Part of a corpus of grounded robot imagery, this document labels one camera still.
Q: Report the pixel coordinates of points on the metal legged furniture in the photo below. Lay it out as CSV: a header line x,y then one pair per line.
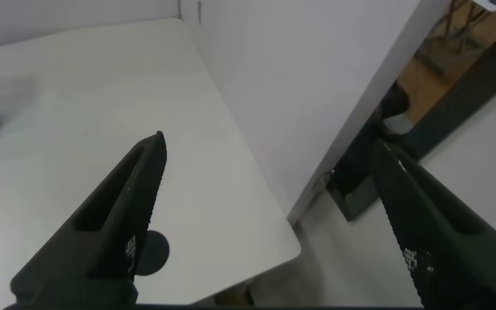
x,y
459,26

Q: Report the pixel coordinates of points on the black frame beam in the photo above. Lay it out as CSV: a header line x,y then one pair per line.
x,y
467,94

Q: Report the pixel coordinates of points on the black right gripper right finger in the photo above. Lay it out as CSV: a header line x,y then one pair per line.
x,y
446,241

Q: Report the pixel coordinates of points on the dark round disc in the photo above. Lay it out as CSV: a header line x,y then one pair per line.
x,y
155,254

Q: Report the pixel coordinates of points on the dark object with grey cap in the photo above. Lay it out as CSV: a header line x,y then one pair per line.
x,y
396,107

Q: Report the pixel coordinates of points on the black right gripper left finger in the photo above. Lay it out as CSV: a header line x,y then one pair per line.
x,y
110,232

